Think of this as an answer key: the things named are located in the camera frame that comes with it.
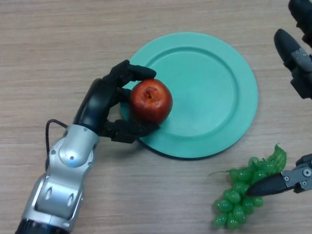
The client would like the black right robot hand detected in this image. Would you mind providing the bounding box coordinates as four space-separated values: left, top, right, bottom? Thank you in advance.
245 0 312 197

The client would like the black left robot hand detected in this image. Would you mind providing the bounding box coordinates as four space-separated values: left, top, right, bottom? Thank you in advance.
73 59 161 144

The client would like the red apple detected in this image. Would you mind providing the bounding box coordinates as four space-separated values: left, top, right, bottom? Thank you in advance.
130 78 173 124

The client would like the green round plate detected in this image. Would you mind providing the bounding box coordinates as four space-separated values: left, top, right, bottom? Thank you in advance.
119 31 258 160

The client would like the green grape bunch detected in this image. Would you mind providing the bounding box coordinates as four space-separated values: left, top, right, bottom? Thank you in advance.
207 143 288 230

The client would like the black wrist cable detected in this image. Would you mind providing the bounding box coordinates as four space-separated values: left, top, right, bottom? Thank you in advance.
45 118 68 169

